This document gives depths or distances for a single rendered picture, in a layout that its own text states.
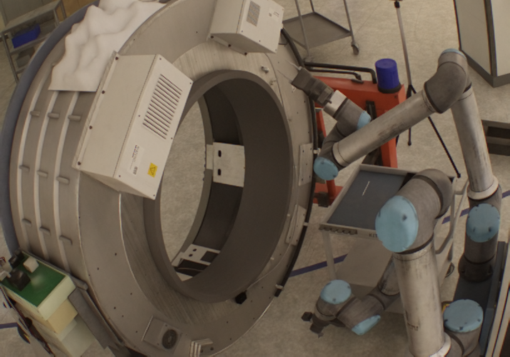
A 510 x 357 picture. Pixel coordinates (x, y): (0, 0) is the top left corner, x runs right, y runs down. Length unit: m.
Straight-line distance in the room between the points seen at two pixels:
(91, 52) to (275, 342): 1.88
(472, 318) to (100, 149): 1.20
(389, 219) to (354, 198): 1.46
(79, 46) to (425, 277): 1.17
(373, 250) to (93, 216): 1.70
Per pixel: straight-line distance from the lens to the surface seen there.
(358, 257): 2.95
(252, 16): 1.97
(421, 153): 4.13
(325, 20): 6.00
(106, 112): 1.57
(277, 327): 3.10
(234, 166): 2.57
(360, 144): 1.98
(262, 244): 2.40
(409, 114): 1.87
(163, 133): 1.57
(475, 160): 2.09
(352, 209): 2.68
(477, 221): 2.08
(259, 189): 2.48
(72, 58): 1.75
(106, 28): 1.74
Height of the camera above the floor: 2.34
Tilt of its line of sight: 31 degrees down
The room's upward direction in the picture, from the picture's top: 14 degrees counter-clockwise
